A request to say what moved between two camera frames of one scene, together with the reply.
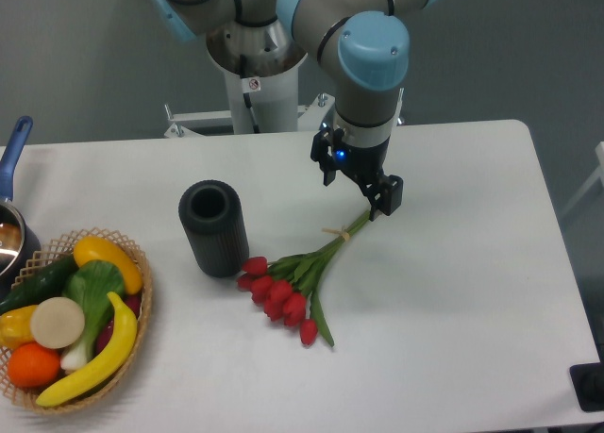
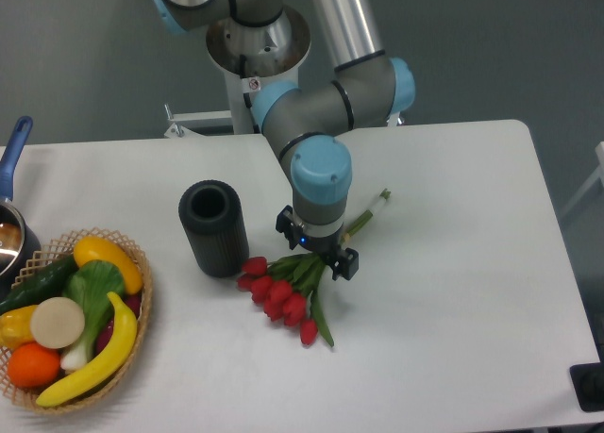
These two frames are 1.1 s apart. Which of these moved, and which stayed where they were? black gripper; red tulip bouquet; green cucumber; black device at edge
Moved: black gripper
Stayed: red tulip bouquet; green cucumber; black device at edge
